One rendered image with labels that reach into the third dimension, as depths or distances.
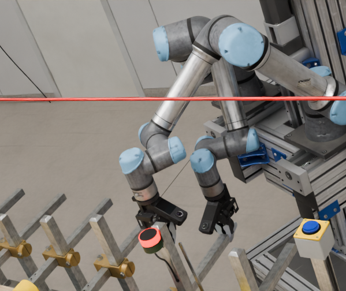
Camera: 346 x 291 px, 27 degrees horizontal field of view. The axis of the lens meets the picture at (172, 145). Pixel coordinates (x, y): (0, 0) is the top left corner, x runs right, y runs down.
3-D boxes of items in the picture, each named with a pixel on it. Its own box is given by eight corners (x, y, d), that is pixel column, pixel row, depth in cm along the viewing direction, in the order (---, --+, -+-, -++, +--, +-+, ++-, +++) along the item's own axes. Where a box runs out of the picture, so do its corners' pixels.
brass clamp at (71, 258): (56, 253, 259) (51, 243, 257) (83, 258, 251) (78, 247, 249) (46, 265, 255) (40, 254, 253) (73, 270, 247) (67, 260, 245)
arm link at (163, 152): (170, 126, 220) (138, 142, 218) (182, 140, 210) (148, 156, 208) (178, 147, 223) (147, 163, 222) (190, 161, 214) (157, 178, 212)
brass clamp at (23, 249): (11, 245, 274) (5, 235, 272) (35, 249, 266) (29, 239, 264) (0, 256, 271) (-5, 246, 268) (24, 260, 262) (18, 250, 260)
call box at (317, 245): (311, 241, 184) (304, 217, 181) (336, 244, 180) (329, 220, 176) (300, 259, 180) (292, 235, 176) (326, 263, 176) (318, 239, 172)
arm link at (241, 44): (348, 86, 235) (220, 7, 210) (374, 101, 222) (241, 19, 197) (328, 118, 237) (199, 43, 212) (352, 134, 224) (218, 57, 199)
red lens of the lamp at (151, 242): (148, 232, 212) (145, 226, 211) (164, 234, 208) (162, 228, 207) (137, 246, 208) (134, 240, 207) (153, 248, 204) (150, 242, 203)
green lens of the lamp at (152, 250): (151, 238, 213) (148, 233, 212) (167, 241, 209) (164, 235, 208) (140, 252, 209) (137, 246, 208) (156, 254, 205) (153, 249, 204)
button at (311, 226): (307, 224, 179) (305, 219, 178) (322, 226, 177) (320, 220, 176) (301, 234, 177) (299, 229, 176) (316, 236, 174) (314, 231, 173)
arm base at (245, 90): (251, 82, 296) (244, 61, 291) (272, 90, 283) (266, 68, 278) (222, 99, 291) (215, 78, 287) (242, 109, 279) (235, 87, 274)
